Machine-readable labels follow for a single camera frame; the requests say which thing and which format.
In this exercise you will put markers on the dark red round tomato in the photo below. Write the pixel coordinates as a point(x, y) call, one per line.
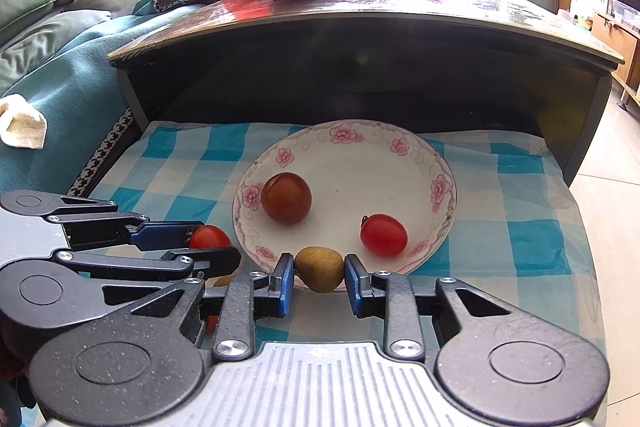
point(286, 198)

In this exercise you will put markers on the dark coffee table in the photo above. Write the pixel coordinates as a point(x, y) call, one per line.
point(350, 72)

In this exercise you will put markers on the red cherry tomato with stem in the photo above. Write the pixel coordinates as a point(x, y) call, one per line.
point(384, 235)

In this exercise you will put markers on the white towel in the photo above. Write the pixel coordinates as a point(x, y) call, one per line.
point(20, 124)

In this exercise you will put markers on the white floral plate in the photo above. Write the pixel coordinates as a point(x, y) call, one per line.
point(350, 177)

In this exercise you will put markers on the blue white checkered cloth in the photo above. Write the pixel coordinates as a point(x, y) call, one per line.
point(505, 257)

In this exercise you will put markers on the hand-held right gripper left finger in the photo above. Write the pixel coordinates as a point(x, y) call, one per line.
point(284, 283)

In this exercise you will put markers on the teal blanket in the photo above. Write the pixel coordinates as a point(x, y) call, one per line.
point(75, 77)

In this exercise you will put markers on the wooden cabinet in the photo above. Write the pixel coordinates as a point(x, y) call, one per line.
point(612, 42)

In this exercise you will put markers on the grey green leather sofa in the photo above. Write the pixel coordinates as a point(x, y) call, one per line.
point(30, 2)

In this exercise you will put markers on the small olive kiwi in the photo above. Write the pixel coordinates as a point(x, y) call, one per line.
point(320, 268)

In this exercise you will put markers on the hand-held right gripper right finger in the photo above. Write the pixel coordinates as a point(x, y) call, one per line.
point(353, 289)

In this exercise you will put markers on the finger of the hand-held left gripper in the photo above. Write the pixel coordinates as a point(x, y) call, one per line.
point(210, 261)
point(160, 234)

